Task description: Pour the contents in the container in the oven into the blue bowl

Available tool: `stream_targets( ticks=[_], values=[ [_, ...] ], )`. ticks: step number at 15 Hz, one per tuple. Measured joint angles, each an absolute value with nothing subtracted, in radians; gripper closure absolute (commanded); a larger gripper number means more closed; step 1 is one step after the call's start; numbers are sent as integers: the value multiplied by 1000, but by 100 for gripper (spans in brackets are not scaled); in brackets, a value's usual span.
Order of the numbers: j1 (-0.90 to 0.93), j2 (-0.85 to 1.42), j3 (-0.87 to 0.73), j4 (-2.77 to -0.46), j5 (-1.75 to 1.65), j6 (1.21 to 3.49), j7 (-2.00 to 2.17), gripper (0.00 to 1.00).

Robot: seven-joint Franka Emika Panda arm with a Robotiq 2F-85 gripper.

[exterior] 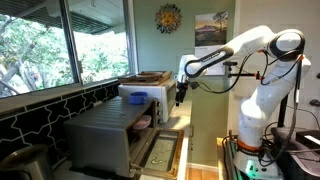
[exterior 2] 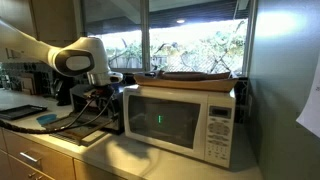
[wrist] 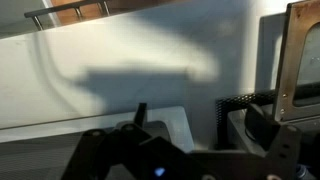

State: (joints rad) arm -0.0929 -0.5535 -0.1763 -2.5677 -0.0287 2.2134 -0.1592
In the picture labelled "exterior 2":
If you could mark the brown wooden dish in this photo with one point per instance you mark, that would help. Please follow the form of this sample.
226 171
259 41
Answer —
190 76

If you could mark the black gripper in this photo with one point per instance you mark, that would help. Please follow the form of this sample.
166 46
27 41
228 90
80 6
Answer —
100 91

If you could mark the glass toaster oven door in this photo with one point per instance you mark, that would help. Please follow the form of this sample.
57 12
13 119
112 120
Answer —
80 133

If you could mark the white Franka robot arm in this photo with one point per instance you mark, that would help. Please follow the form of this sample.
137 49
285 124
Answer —
36 50

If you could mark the white microwave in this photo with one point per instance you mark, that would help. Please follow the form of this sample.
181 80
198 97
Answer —
166 123

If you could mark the white paper sheet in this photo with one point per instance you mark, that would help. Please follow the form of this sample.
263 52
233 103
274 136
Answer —
311 110

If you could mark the black coffee maker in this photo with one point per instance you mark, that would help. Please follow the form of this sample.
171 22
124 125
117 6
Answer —
63 93

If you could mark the silver toaster oven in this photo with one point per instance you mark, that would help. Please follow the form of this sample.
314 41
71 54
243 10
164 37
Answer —
115 110

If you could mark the wooden cabinet drawer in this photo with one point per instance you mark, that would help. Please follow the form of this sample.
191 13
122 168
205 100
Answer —
50 160

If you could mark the flat black tray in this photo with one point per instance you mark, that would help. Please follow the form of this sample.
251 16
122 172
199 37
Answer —
20 111

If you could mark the wooden serving tray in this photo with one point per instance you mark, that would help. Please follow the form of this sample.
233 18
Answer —
200 85

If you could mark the window frame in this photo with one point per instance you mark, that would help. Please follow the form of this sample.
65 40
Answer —
144 33

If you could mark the upper wall cabinet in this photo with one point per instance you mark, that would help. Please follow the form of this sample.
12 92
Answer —
50 20

